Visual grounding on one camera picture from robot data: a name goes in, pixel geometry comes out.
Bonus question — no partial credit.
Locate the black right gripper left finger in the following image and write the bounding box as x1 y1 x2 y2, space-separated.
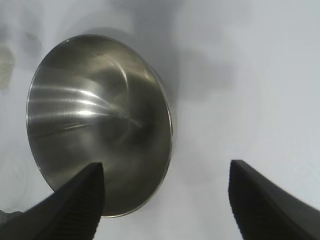
0 162 105 240

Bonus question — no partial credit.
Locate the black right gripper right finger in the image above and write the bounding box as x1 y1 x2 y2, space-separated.
227 159 320 240

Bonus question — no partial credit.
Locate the stainless steel mixing bowl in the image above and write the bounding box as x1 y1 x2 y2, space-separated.
24 34 178 219

